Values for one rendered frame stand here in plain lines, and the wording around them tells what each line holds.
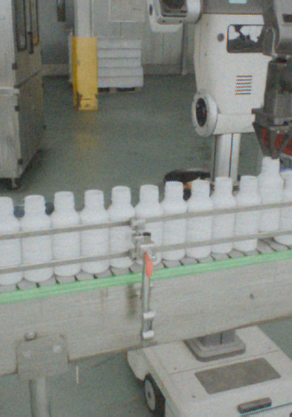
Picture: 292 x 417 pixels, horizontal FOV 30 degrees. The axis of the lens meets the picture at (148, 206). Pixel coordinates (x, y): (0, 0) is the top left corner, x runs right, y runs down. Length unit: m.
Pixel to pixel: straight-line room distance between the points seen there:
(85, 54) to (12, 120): 4.15
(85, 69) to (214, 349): 6.99
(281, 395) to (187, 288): 1.00
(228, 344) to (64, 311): 1.17
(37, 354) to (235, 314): 0.45
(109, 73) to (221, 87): 8.86
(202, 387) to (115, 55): 9.02
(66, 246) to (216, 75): 0.89
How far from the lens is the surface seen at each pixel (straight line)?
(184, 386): 2.01
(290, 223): 1.26
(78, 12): 8.71
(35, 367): 1.14
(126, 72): 10.70
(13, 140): 4.73
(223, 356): 2.16
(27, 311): 1.08
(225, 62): 1.76
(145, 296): 1.07
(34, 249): 1.05
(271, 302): 1.30
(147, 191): 1.08
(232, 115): 1.80
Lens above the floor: 1.50
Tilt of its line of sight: 20 degrees down
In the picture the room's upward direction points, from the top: 1 degrees clockwise
